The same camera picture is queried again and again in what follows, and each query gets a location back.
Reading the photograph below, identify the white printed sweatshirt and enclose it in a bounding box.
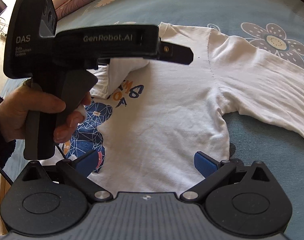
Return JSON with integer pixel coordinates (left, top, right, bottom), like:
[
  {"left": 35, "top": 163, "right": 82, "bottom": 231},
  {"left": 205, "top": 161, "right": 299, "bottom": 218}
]
[{"left": 54, "top": 23, "right": 304, "bottom": 194}]

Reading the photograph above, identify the person's left hand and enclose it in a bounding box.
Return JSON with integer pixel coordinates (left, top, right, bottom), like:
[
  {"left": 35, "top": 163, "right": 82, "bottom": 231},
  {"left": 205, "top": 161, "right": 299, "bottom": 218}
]
[{"left": 0, "top": 82, "right": 93, "bottom": 145}]

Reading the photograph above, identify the blue floral bed sheet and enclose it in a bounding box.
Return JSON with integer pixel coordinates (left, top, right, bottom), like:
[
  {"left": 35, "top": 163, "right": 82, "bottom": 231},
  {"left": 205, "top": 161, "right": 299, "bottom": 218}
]
[{"left": 1, "top": 0, "right": 304, "bottom": 240}]

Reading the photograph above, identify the black cable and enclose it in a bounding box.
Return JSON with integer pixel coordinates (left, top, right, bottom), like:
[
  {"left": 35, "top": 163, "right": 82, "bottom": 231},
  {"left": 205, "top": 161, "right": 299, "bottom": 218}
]
[{"left": 0, "top": 158, "right": 14, "bottom": 187}]

